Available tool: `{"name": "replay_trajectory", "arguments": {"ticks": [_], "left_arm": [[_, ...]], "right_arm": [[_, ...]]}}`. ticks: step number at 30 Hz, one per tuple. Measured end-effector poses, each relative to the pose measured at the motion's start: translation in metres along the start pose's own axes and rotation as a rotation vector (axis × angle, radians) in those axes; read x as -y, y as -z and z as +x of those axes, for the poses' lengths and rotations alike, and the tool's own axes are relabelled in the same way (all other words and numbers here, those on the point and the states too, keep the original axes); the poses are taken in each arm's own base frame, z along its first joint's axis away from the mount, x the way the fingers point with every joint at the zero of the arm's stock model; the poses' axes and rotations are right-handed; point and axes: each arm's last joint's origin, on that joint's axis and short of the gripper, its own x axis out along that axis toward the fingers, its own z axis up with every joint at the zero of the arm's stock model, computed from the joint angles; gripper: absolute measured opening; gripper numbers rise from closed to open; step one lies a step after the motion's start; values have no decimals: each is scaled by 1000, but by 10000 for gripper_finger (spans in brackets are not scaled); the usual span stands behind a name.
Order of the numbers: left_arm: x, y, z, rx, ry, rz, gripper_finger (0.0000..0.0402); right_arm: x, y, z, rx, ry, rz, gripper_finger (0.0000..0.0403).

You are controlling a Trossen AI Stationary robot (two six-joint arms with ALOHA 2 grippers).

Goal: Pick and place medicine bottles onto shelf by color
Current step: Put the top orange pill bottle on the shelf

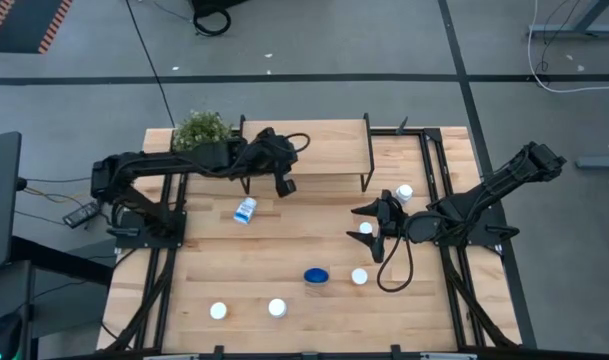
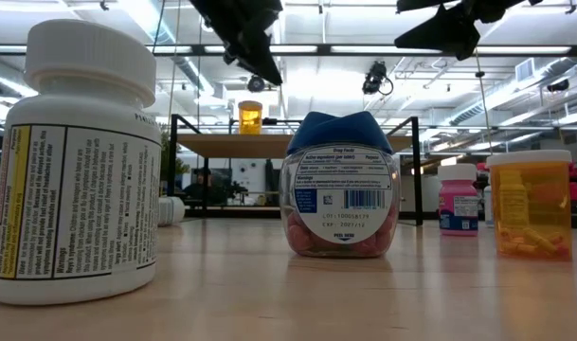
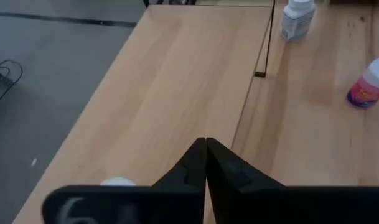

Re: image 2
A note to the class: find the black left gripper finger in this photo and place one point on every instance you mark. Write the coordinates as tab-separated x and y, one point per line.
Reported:
266	52
243	56

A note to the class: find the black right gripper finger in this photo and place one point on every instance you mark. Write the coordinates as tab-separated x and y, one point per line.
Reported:
411	5
451	35

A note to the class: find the orange pill bottle white cap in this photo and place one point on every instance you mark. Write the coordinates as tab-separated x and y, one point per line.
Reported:
529	213
250	120

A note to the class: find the clear jar blue lid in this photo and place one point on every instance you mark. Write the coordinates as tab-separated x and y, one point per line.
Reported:
340	199

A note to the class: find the pink medicine bottle white cap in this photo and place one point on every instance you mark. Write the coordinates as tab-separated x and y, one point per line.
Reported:
458	203

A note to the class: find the slim white medicine bottle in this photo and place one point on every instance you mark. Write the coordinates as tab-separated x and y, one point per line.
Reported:
488	208

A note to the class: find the large white medicine bottle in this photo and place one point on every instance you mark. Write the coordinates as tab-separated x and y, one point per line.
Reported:
75	189

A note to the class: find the round black ceiling device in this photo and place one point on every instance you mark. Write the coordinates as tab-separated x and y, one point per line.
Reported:
256	84

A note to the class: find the white ceiling vent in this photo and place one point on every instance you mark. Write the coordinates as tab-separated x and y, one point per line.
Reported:
525	70

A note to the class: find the black ceiling speaker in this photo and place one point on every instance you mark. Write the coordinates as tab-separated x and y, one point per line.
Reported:
558	85

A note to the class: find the potted green plant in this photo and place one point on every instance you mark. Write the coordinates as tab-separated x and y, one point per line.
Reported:
165	151

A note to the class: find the person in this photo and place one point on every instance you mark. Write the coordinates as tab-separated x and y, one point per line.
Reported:
203	187

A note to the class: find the black overhead frame bar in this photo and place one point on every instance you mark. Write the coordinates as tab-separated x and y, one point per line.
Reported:
326	48

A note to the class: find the black overhead camera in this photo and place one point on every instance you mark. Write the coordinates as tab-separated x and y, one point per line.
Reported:
374	76

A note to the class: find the wooden shelf black metal frame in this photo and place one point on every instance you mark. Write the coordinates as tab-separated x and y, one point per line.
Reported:
231	144

